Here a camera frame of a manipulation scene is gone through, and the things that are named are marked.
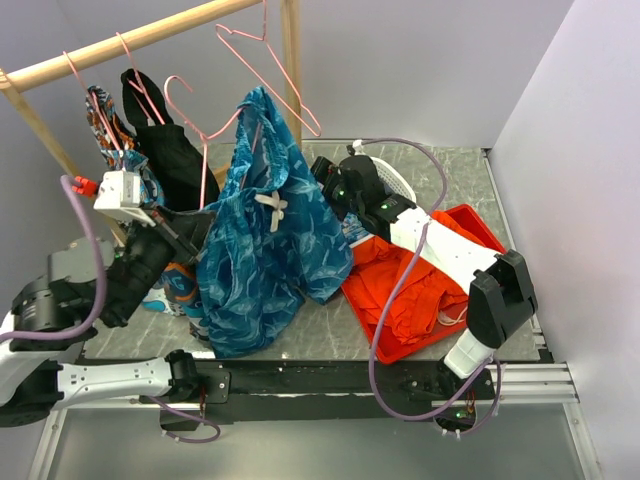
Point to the pink wire hanger with black shorts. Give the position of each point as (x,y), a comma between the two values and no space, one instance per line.
(143,102)

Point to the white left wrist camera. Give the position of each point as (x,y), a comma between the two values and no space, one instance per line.
(117,196)

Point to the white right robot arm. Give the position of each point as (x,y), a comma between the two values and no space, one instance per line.
(444,268)

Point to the wooden clothes rack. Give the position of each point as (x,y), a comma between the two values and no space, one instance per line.
(35,217)

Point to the pink wire hanger front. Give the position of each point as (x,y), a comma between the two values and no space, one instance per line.
(204,139)

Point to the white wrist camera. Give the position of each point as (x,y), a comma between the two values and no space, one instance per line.
(356,148)
(117,196)

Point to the empty pink wire hanger rear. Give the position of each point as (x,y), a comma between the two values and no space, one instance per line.
(287,64)

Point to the blue floral shorts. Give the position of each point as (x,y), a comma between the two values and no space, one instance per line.
(354,231)

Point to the black sport shorts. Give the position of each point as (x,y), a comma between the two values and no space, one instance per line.
(176,163)

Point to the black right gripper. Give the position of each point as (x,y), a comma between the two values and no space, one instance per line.
(326,174)

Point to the red plastic tray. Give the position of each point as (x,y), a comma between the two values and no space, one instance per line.
(465,221)

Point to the pink wire hanger far left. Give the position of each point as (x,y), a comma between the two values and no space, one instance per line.
(95,103)

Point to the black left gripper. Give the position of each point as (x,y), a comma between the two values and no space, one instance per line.
(184,230)

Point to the blue shark print shorts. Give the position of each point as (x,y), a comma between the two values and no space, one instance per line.
(275,241)

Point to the white perforated plastic basket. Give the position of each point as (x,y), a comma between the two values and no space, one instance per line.
(393,180)

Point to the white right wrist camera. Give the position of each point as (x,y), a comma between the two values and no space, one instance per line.
(356,148)

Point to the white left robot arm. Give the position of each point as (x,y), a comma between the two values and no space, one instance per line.
(91,280)

